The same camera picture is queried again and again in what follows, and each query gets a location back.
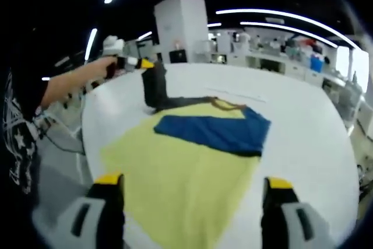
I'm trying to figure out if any person's left hand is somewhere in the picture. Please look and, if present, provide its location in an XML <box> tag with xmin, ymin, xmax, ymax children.
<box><xmin>97</xmin><ymin>55</ymin><xmax>118</xmax><ymax>80</ymax></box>

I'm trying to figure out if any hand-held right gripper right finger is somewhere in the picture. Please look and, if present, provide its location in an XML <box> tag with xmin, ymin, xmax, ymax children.
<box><xmin>260</xmin><ymin>176</ymin><xmax>332</xmax><ymax>249</ymax></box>

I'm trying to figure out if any thin dark gripper cable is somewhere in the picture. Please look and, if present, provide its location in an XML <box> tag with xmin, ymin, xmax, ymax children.
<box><xmin>37</xmin><ymin>113</ymin><xmax>86</xmax><ymax>155</ymax></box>

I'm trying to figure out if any white square pillar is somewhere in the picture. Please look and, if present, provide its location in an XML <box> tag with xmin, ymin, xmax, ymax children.
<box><xmin>153</xmin><ymin>0</ymin><xmax>209</xmax><ymax>64</ymax></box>

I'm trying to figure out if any curved ceiling light strip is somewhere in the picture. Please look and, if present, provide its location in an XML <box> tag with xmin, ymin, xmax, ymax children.
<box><xmin>215</xmin><ymin>8</ymin><xmax>358</xmax><ymax>50</ymax></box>
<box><xmin>239</xmin><ymin>20</ymin><xmax>340</xmax><ymax>48</ymax></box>

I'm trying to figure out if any white lab counter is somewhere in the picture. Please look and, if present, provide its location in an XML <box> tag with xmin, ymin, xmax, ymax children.
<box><xmin>209</xmin><ymin>49</ymin><xmax>326</xmax><ymax>84</ymax></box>

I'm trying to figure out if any black monitor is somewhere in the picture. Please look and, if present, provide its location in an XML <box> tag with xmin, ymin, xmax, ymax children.
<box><xmin>168</xmin><ymin>48</ymin><xmax>188</xmax><ymax>64</ymax></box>

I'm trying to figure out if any black printed shirt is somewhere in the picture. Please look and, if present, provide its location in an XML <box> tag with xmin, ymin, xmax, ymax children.
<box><xmin>0</xmin><ymin>64</ymin><xmax>51</xmax><ymax>206</ymax></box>

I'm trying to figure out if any yellow garment with dark sleeves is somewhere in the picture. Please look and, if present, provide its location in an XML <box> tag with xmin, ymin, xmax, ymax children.
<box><xmin>98</xmin><ymin>61</ymin><xmax>272</xmax><ymax>249</ymax></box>

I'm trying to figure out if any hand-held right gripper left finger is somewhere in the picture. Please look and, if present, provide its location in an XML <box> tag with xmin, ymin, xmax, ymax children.
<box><xmin>31</xmin><ymin>172</ymin><xmax>126</xmax><ymax>249</ymax></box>

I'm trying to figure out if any blue plastic bin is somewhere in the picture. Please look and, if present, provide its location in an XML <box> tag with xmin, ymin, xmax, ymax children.
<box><xmin>309</xmin><ymin>55</ymin><xmax>325</xmax><ymax>72</ymax></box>

